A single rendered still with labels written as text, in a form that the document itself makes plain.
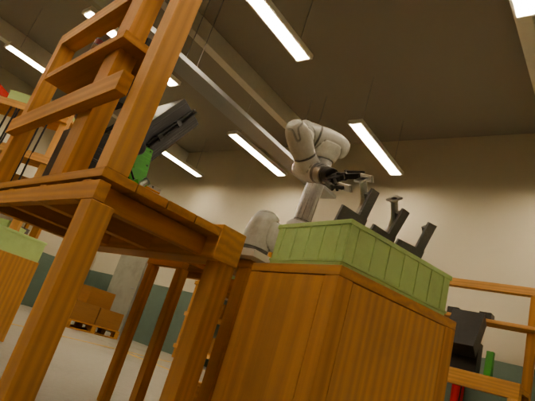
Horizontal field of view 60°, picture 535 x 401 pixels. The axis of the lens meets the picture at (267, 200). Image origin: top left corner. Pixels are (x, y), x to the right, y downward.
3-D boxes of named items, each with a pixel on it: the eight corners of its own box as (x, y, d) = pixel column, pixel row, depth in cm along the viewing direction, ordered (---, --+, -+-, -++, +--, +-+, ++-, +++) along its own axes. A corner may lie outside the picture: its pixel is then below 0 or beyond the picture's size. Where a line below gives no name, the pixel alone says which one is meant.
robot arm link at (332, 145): (269, 252, 259) (305, 266, 263) (275, 253, 243) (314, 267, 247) (314, 128, 272) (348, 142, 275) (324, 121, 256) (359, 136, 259)
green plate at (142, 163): (135, 188, 242) (144, 155, 252) (144, 183, 237) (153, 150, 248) (116, 178, 235) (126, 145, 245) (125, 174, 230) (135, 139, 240)
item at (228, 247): (84, 250, 305) (93, 228, 309) (236, 269, 199) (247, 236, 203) (64, 242, 296) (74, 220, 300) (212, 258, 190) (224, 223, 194)
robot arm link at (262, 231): (237, 245, 255) (250, 208, 261) (267, 257, 258) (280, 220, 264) (243, 241, 239) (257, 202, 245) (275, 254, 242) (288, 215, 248)
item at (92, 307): (87, 329, 880) (103, 291, 903) (116, 340, 838) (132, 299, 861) (33, 316, 785) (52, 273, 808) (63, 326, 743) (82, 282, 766)
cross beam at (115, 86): (13, 136, 267) (21, 123, 270) (126, 95, 175) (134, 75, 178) (5, 132, 264) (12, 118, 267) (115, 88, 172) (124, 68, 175)
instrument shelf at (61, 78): (83, 104, 276) (87, 99, 277) (169, 72, 212) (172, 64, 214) (43, 79, 260) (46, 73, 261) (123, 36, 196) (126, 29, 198)
